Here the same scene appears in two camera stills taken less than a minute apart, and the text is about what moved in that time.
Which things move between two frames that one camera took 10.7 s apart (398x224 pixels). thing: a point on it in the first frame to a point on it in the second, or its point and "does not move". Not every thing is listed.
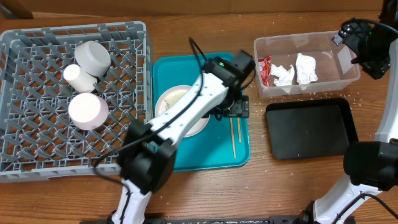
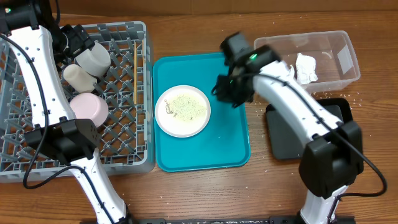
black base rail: x=276 y=219 does not move
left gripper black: x=240 y=104 to x=79 y=39
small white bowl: x=87 y=111 does not move
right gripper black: x=378 y=64 to x=216 y=90
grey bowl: x=93 y=58 does not move
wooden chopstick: x=239 y=130 to x=143 y=55
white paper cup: x=78 y=79 does not move
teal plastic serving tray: x=222 y=144 does not move
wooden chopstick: x=232 y=139 to x=135 y=71
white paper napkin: x=305 y=69 does not move
